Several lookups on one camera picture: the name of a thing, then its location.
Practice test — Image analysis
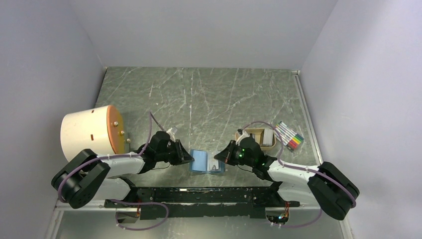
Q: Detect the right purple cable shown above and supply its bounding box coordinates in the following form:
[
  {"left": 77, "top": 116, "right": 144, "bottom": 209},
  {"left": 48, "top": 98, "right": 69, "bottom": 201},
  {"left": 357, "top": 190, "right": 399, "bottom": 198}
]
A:
[{"left": 238, "top": 121, "right": 357, "bottom": 229}]

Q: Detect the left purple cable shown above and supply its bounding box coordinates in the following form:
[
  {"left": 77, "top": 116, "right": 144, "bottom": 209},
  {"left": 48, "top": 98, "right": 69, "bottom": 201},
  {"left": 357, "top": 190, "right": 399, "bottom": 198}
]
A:
[{"left": 58, "top": 111, "right": 167, "bottom": 232}]

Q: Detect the purple cable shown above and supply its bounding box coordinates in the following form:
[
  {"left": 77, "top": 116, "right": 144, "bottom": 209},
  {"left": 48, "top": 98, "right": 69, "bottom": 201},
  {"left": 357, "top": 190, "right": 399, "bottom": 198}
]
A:
[
  {"left": 58, "top": 111, "right": 167, "bottom": 232},
  {"left": 238, "top": 121, "right": 357, "bottom": 229}
]

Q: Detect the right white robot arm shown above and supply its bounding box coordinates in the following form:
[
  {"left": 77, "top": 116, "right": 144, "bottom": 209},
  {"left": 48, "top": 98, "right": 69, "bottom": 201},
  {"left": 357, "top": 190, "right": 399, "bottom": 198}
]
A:
[{"left": 214, "top": 137, "right": 360, "bottom": 221}]

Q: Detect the cream cylindrical container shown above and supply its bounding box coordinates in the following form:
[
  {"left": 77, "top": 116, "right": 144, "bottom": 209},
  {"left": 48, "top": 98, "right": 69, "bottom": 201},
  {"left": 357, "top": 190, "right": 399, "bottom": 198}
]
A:
[{"left": 60, "top": 105, "right": 130, "bottom": 162}]

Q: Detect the coloured marker pack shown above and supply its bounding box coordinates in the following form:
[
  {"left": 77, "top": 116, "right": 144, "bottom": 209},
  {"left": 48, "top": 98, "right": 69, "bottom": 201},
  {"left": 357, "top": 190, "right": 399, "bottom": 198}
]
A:
[{"left": 275, "top": 121, "right": 304, "bottom": 151}]

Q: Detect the tan card tray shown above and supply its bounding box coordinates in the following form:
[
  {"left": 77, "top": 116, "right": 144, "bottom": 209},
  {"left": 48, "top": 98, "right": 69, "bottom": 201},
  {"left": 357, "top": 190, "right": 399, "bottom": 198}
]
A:
[{"left": 234, "top": 128, "right": 277, "bottom": 151}]

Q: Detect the blue leather card holder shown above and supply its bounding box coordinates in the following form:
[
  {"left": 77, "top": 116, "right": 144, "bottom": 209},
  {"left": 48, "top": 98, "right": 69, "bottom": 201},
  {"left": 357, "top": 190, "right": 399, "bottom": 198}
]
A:
[{"left": 189, "top": 149, "right": 225, "bottom": 174}]

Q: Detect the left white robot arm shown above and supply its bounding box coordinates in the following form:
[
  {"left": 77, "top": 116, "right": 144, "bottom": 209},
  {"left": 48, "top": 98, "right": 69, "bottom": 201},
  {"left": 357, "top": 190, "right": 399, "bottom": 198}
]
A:
[{"left": 51, "top": 131, "right": 194, "bottom": 209}]

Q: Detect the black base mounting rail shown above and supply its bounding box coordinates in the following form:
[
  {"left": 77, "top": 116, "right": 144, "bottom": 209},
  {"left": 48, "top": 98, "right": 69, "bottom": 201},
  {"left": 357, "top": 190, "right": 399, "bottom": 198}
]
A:
[{"left": 104, "top": 186, "right": 300, "bottom": 220}]

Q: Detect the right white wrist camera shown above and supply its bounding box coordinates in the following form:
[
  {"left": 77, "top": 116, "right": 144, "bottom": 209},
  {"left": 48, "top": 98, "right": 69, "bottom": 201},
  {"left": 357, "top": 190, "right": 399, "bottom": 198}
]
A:
[{"left": 235, "top": 129, "right": 250, "bottom": 141}]

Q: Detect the credit cards stack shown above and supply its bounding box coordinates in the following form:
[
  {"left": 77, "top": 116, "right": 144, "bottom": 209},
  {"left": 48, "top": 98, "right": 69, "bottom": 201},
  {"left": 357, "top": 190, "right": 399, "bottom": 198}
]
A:
[{"left": 262, "top": 128, "right": 274, "bottom": 147}]

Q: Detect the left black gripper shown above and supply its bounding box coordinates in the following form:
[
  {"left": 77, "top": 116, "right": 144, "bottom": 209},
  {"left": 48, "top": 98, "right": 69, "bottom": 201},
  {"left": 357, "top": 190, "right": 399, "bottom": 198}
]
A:
[{"left": 156, "top": 139, "right": 194, "bottom": 165}]

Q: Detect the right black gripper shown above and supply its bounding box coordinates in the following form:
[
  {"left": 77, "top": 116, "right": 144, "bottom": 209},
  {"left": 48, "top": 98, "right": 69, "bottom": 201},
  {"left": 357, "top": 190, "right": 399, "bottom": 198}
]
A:
[{"left": 214, "top": 140, "right": 255, "bottom": 167}]

